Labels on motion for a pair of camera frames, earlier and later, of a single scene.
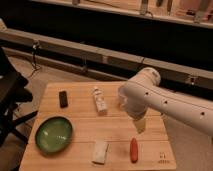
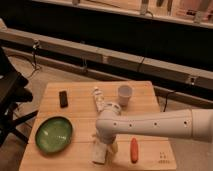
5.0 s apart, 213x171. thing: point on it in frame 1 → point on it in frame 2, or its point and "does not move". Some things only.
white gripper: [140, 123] → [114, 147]
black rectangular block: [63, 98] does not move
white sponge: [100, 151] does not move
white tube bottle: [100, 100] does not move
